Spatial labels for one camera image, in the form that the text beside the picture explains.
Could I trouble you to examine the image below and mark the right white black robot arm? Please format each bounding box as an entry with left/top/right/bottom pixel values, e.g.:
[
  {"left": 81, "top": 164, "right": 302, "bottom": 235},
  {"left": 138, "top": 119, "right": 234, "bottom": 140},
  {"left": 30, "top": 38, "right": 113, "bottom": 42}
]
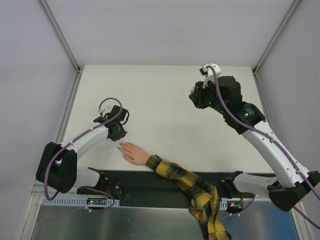
[{"left": 188, "top": 76, "right": 320, "bottom": 212}]

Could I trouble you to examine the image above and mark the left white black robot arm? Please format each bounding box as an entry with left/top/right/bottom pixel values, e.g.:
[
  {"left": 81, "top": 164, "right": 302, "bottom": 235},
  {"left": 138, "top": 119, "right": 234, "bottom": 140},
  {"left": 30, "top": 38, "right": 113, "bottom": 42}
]
[{"left": 35, "top": 105, "right": 130, "bottom": 195}]

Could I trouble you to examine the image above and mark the white slotted cable duct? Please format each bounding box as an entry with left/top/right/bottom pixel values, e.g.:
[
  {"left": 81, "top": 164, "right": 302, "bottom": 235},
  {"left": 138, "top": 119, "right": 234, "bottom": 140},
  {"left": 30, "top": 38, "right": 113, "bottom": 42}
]
[{"left": 42, "top": 196, "right": 120, "bottom": 208}]

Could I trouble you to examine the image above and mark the yellow black plaid shirt sleeve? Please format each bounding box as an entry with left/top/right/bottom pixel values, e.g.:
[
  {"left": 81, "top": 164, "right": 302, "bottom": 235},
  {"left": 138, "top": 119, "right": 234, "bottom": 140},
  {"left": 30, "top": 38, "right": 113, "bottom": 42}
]
[{"left": 146, "top": 155, "right": 232, "bottom": 240}]

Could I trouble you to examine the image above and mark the mannequin hand with painted nails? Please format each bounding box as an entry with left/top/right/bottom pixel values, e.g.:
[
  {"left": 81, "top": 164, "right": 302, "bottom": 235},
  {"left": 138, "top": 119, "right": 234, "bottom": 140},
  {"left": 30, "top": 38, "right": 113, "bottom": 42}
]
[{"left": 117, "top": 142, "right": 150, "bottom": 166}]

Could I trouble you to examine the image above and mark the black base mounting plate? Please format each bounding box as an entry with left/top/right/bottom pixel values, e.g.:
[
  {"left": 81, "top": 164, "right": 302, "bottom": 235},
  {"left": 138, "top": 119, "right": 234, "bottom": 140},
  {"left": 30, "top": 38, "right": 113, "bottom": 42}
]
[{"left": 74, "top": 168, "right": 281, "bottom": 208}]

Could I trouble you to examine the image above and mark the left control board green led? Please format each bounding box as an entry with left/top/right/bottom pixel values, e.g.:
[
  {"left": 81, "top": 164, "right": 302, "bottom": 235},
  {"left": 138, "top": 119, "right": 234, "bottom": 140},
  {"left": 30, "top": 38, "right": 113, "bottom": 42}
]
[{"left": 86, "top": 197, "right": 107, "bottom": 206}]

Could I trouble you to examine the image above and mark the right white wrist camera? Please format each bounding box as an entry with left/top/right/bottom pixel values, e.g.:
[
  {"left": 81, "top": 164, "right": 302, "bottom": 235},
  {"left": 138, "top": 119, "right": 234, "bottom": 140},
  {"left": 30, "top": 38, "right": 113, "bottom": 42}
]
[{"left": 199, "top": 62, "right": 221, "bottom": 89}]

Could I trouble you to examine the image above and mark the aluminium frame post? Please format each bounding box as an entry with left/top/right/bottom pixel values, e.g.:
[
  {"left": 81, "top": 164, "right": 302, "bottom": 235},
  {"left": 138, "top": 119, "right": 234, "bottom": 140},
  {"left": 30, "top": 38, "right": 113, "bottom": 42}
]
[
  {"left": 37, "top": 0, "right": 82, "bottom": 74},
  {"left": 252, "top": 0, "right": 303, "bottom": 76}
]

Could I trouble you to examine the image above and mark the left aluminium frame post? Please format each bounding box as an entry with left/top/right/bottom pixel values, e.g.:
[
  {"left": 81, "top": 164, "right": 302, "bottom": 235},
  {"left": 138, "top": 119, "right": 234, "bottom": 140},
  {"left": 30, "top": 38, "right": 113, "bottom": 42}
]
[{"left": 37, "top": 0, "right": 82, "bottom": 74}]

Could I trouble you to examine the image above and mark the beige nail polish bottle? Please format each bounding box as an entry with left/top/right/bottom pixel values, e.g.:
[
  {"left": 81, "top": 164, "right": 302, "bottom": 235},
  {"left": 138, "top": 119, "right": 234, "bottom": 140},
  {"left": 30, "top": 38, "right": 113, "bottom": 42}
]
[{"left": 190, "top": 86, "right": 196, "bottom": 94}]

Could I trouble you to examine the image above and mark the right aluminium frame post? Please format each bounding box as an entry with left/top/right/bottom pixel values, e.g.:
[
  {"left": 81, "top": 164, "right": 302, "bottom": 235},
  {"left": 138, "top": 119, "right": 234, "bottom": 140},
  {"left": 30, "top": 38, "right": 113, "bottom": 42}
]
[{"left": 252, "top": 0, "right": 303, "bottom": 76}]

